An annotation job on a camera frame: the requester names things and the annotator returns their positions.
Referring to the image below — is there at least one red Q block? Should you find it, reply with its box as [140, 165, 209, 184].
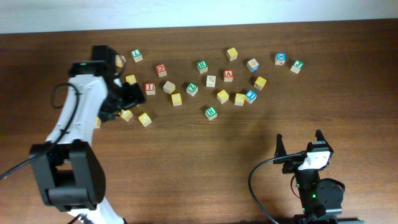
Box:
[155, 64, 167, 77]

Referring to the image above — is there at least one green Z block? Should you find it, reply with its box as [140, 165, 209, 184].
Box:
[186, 83, 198, 96]

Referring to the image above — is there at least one yellow block top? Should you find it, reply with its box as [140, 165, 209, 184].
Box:
[226, 47, 238, 61]

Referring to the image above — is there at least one green J block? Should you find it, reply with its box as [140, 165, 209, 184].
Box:
[290, 60, 304, 74]

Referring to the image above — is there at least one blue L block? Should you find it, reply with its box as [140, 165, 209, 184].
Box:
[245, 90, 257, 104]

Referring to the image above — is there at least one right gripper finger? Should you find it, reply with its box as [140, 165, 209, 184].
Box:
[274, 134, 287, 162]
[315, 129, 326, 143]

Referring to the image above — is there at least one blue X block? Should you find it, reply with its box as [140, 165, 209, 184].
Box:
[274, 52, 287, 65]

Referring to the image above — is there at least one green r block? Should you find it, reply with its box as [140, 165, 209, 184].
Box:
[205, 107, 218, 120]
[197, 60, 208, 74]

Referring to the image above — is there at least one green L block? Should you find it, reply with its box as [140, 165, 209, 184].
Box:
[131, 49, 143, 62]

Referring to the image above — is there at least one wood block blue side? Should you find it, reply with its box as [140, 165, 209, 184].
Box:
[246, 58, 259, 72]

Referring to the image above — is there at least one yellow S block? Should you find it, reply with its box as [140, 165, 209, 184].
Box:
[171, 93, 182, 106]

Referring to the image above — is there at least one yellow C block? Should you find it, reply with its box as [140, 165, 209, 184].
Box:
[138, 113, 152, 127]

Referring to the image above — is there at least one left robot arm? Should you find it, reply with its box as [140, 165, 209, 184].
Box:
[29, 45, 146, 223]

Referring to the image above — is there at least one yellow block lower right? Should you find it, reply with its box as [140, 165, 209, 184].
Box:
[234, 93, 245, 106]

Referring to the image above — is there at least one yellow O block far left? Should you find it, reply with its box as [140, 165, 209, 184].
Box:
[94, 117, 101, 129]

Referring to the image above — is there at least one red I block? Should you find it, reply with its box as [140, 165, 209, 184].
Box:
[144, 83, 155, 95]

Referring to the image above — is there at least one plain wood yellow-side block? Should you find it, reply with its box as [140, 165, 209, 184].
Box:
[115, 54, 126, 68]

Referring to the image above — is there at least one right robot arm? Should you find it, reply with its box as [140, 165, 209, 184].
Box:
[273, 130, 345, 223]

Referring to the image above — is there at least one plain wood block centre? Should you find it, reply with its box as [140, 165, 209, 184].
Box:
[163, 81, 175, 95]

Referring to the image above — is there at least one plain wood picture block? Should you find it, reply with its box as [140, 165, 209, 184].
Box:
[206, 75, 216, 88]

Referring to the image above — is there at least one red A block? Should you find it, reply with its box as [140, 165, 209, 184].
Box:
[223, 70, 234, 82]

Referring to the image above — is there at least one yellow block centre right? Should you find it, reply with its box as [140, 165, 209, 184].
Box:
[216, 90, 229, 104]

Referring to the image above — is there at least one yellow o block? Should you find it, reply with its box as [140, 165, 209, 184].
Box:
[94, 117, 101, 129]
[119, 110, 133, 122]

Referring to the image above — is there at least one yellow block upper left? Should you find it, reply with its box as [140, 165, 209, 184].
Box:
[125, 75, 137, 85]

